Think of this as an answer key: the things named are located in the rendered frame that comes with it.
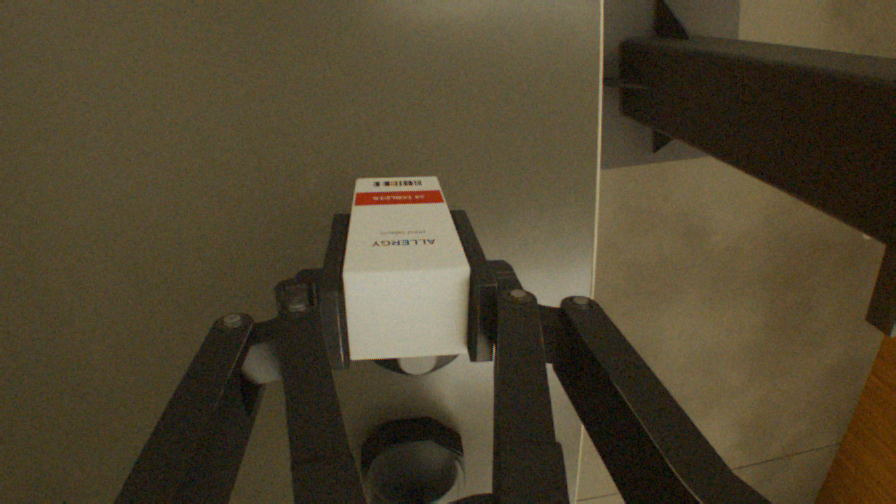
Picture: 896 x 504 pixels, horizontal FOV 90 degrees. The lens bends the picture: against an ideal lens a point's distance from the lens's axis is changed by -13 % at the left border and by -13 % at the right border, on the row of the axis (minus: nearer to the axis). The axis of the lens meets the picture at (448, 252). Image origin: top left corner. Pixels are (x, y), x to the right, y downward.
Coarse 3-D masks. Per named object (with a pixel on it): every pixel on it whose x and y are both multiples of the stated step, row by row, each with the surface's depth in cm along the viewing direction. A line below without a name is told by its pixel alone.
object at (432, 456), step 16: (400, 448) 44; (416, 448) 44; (432, 448) 44; (384, 464) 43; (400, 464) 42; (416, 464) 42; (432, 464) 42; (448, 464) 43; (368, 480) 43; (384, 480) 41; (400, 480) 41; (416, 480) 41; (432, 480) 41; (448, 480) 42; (464, 480) 44; (368, 496) 42; (384, 496) 40; (400, 496) 39; (416, 496) 39; (432, 496) 39; (448, 496) 40; (464, 496) 42
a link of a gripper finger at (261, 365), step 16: (304, 272) 18; (320, 272) 18; (272, 320) 15; (256, 336) 14; (272, 336) 14; (256, 352) 14; (272, 352) 14; (256, 368) 14; (272, 368) 15; (240, 384) 14; (256, 384) 15
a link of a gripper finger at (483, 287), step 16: (464, 224) 21; (464, 240) 19; (480, 256) 18; (480, 272) 17; (480, 288) 16; (496, 288) 16; (480, 304) 16; (480, 320) 16; (480, 336) 17; (480, 352) 17
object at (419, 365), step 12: (372, 360) 41; (384, 360) 40; (396, 360) 40; (408, 360) 36; (420, 360) 36; (432, 360) 36; (444, 360) 40; (396, 372) 41; (408, 372) 37; (420, 372) 37
